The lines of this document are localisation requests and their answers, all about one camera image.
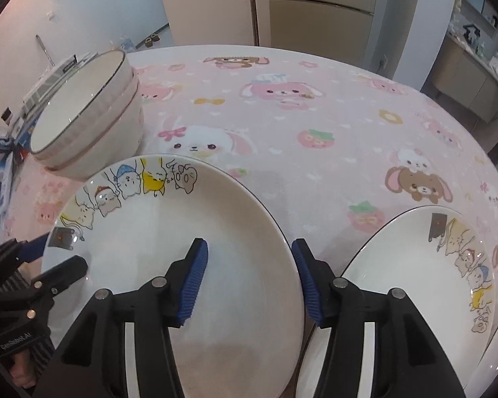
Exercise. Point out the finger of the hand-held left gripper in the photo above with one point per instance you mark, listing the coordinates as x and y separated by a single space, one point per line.
62 275
35 246

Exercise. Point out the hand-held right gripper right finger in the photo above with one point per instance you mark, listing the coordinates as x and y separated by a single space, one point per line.
309 286

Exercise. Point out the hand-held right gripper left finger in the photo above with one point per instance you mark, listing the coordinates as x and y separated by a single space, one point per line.
195 282

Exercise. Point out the white black-rimmed bowl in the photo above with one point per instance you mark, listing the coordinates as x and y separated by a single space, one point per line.
74 99

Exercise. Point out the person's left hand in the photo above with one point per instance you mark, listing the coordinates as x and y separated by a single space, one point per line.
23 371

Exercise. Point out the grey striped tissue box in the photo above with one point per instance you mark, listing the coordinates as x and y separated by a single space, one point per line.
52 78

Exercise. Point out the pink printed tablecloth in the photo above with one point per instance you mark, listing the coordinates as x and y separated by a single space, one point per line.
315 91

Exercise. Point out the blue bottle pack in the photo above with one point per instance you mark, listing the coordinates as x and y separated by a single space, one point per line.
127 44

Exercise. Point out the brown slippers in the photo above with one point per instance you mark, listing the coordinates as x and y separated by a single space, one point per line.
151 40

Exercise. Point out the beige vanity cabinet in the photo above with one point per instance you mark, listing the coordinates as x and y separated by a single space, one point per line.
460 78

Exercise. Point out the beige refrigerator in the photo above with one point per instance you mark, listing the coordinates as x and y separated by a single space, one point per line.
315 20

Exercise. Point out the wooden stick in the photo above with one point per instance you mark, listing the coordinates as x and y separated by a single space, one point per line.
254 16

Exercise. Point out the black faucet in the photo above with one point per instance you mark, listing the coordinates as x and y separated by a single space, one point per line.
471 33

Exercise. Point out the beige plush toy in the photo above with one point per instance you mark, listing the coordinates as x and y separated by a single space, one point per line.
457 8

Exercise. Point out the white light switch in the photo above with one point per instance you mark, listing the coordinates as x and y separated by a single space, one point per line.
52 14

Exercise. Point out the white wall socket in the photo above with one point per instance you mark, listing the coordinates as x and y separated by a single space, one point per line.
384 62

